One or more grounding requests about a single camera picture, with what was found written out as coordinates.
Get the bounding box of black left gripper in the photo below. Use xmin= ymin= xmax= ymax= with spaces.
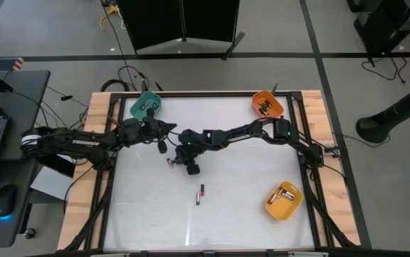
xmin=140 ymin=109 xmax=178 ymax=154

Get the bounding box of black folding partition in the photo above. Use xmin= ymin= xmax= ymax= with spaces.
xmin=116 ymin=0 xmax=245 ymax=61

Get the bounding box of black computer mouse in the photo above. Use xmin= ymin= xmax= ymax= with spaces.
xmin=0 ymin=183 xmax=19 ymax=218

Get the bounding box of teal plastic bin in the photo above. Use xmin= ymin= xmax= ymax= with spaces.
xmin=129 ymin=91 xmax=163 ymax=121

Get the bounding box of wooden table board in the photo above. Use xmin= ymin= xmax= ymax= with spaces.
xmin=56 ymin=89 xmax=362 ymax=251

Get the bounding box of white box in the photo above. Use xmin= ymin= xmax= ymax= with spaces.
xmin=29 ymin=166 xmax=76 ymax=201

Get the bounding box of orange plastic bin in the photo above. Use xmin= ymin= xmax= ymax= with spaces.
xmin=250 ymin=89 xmax=285 ymax=119

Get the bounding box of black coiled floor cable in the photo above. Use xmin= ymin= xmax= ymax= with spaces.
xmin=100 ymin=65 xmax=149 ymax=93

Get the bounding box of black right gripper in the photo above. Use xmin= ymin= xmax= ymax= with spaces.
xmin=173 ymin=146 xmax=201 ymax=176

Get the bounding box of yellow plastic bin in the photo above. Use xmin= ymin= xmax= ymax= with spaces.
xmin=264 ymin=181 xmax=304 ymax=221

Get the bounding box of black flat panel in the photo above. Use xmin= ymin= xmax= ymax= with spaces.
xmin=35 ymin=153 xmax=76 ymax=178

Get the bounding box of black desk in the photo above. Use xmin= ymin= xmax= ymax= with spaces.
xmin=0 ymin=69 xmax=51 ymax=249

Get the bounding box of black aluminium table frame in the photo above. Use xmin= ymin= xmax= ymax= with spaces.
xmin=61 ymin=91 xmax=361 ymax=257

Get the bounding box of yellow floor cable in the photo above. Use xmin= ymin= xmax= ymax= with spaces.
xmin=99 ymin=4 xmax=120 ymax=31

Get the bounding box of person's leg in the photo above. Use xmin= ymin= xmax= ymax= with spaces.
xmin=355 ymin=77 xmax=410 ymax=144

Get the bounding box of black equipment cart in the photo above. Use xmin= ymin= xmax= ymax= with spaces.
xmin=346 ymin=0 xmax=410 ymax=68

